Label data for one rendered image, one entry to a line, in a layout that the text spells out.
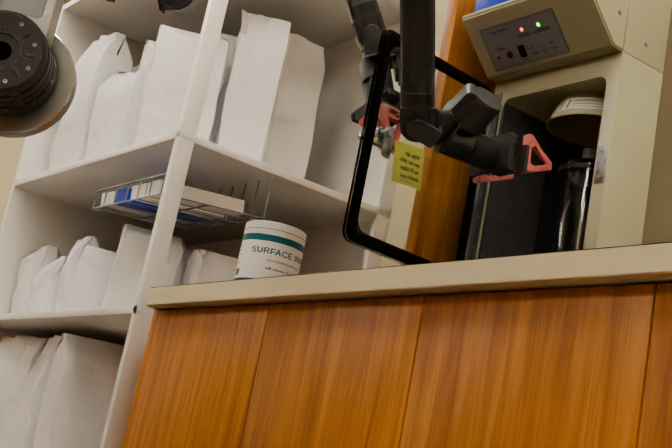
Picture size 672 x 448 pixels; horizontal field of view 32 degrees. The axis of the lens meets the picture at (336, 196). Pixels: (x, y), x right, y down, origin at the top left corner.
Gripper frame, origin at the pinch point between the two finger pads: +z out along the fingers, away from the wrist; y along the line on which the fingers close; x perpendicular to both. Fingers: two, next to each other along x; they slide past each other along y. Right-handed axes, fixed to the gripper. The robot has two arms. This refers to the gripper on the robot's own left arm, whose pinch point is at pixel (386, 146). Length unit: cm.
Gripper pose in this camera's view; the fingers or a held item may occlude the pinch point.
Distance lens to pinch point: 214.9
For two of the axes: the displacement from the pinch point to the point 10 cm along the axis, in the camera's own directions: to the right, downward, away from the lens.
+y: -6.8, 4.6, 5.7
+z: 1.1, 8.3, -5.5
